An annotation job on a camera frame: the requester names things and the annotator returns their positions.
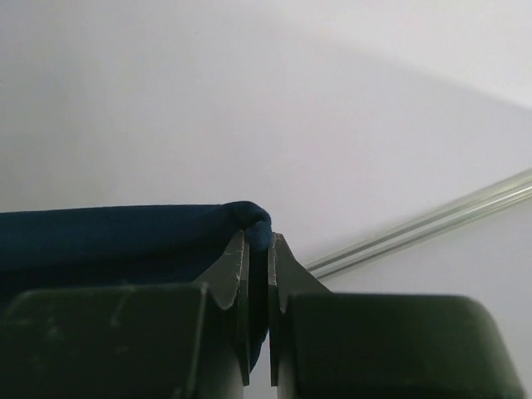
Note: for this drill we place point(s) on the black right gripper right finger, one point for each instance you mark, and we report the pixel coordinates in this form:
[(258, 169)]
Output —
[(371, 345)]

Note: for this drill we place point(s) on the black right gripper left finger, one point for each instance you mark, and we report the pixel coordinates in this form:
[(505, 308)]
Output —
[(134, 341)]

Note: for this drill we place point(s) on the navy blue t shirt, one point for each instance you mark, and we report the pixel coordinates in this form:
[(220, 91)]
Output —
[(145, 244)]

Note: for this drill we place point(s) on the right aluminium frame post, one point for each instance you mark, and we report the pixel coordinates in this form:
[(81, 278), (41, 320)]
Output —
[(477, 205)]

